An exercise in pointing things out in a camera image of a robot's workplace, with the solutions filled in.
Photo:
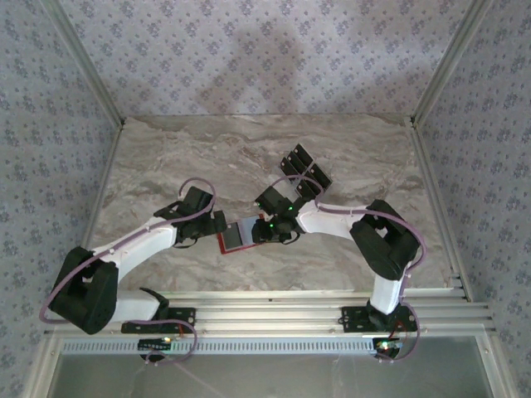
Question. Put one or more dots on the left small circuit board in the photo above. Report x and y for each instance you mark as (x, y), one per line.
(153, 344)

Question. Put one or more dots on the aluminium corner post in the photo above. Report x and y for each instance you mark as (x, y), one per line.
(448, 62)
(85, 62)

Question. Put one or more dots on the small circuit board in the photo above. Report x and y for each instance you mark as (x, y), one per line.
(153, 344)
(388, 345)

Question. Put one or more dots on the right aluminium corner post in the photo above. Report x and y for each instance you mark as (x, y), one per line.
(448, 62)

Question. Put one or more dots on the left aluminium corner post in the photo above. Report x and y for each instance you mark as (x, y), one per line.
(85, 62)

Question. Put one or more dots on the aluminium side rail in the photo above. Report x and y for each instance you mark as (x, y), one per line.
(427, 166)
(109, 166)

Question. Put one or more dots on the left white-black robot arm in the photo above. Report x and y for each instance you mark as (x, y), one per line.
(145, 240)

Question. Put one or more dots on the aluminium rail beam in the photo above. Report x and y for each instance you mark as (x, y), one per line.
(265, 315)

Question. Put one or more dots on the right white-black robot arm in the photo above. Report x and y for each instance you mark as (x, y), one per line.
(327, 217)

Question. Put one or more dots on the left aluminium side rail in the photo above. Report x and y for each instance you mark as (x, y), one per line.
(109, 166)

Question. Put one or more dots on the tiered card display rack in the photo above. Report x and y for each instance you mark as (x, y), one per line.
(309, 166)

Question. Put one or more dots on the right small circuit board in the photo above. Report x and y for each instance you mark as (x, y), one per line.
(388, 345)

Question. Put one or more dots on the grey metal lower panel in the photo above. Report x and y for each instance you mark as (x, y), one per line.
(265, 377)

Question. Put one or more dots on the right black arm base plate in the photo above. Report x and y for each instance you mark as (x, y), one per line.
(354, 319)

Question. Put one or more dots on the red card holder wallet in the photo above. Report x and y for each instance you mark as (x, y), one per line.
(226, 250)

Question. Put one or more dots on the right aluminium side rail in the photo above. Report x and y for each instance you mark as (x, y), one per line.
(427, 166)

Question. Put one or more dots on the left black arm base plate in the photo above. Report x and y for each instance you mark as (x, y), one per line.
(182, 321)

